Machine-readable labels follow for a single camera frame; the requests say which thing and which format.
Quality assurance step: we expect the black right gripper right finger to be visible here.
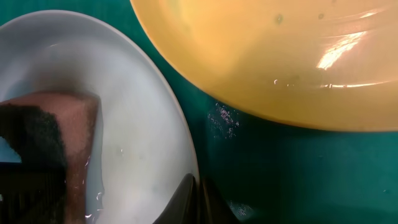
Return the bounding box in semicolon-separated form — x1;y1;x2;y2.
200;178;240;224

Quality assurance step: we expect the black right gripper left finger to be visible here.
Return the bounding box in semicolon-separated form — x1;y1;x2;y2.
153;174;198;224

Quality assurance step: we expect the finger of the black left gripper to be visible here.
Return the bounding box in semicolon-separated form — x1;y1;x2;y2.
1;162;66;224

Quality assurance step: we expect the green brown sponge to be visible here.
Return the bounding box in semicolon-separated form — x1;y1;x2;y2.
1;91;99;223

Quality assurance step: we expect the light blue plate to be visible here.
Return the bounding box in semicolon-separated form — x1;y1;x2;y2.
1;10;199;223

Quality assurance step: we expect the teal plastic tray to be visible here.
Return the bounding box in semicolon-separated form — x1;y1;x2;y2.
1;0;397;223

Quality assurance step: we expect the yellow plate far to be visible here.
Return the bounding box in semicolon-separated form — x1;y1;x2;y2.
131;0;397;132

